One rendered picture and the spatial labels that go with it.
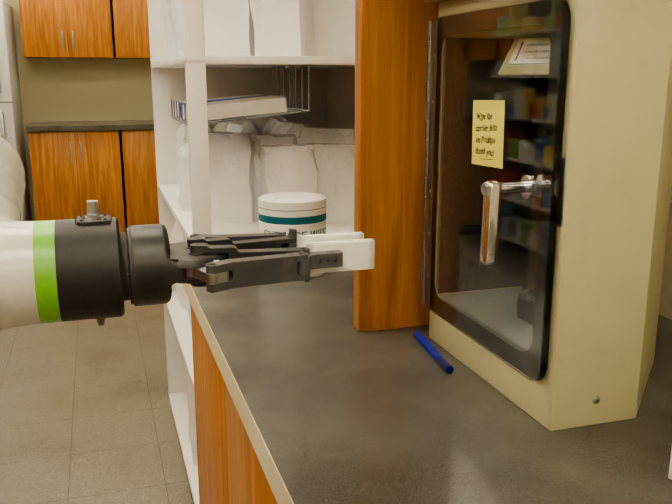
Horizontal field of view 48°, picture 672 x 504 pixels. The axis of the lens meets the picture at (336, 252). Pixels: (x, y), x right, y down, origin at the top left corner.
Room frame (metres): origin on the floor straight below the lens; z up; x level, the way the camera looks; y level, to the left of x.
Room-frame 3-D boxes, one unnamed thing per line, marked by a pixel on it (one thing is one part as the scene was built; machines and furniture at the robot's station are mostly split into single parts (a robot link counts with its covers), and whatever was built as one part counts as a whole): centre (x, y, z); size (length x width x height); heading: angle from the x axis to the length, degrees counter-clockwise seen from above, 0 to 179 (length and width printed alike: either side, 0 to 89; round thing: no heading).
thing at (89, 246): (0.67, 0.22, 1.15); 0.09 x 0.06 x 0.12; 17
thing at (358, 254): (0.73, 0.00, 1.14); 0.07 x 0.01 x 0.03; 107
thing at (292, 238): (0.73, 0.09, 1.14); 0.11 x 0.01 x 0.04; 116
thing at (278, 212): (1.45, 0.08, 1.02); 0.13 x 0.13 x 0.15
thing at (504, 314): (0.91, -0.18, 1.19); 0.30 x 0.01 x 0.40; 17
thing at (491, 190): (0.80, -0.18, 1.17); 0.05 x 0.03 x 0.10; 107
